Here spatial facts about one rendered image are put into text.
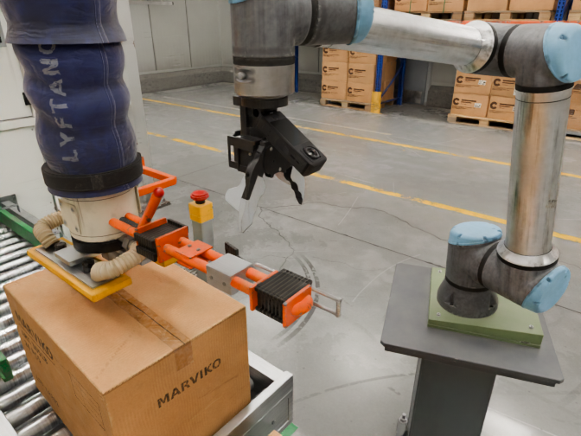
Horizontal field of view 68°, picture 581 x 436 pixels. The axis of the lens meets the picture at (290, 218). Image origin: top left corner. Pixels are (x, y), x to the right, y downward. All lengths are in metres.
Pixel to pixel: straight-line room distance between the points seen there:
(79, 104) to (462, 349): 1.21
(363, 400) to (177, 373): 1.29
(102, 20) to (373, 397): 1.90
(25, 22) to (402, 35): 0.73
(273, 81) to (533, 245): 0.87
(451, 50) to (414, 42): 0.11
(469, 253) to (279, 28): 0.97
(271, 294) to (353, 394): 1.56
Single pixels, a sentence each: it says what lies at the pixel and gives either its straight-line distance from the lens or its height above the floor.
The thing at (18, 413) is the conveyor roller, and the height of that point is 0.55.
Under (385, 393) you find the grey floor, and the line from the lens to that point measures 2.30.
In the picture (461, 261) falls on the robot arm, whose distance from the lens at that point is 1.42.
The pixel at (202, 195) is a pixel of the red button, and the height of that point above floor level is 1.04.
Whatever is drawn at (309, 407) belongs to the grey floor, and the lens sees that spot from 2.20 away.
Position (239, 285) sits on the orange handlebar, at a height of 1.20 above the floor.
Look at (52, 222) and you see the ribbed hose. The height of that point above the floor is 1.14.
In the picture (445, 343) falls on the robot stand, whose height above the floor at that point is 0.75.
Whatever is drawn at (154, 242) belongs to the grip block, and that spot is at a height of 1.22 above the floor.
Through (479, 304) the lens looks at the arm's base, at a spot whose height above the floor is 0.83.
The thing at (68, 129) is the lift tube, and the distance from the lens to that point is 1.06.
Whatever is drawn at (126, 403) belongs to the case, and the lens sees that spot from 1.08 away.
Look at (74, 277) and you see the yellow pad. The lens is 1.16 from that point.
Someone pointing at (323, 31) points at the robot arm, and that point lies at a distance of 0.68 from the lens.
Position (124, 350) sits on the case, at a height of 0.95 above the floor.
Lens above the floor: 1.65
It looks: 25 degrees down
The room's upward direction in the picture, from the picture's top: straight up
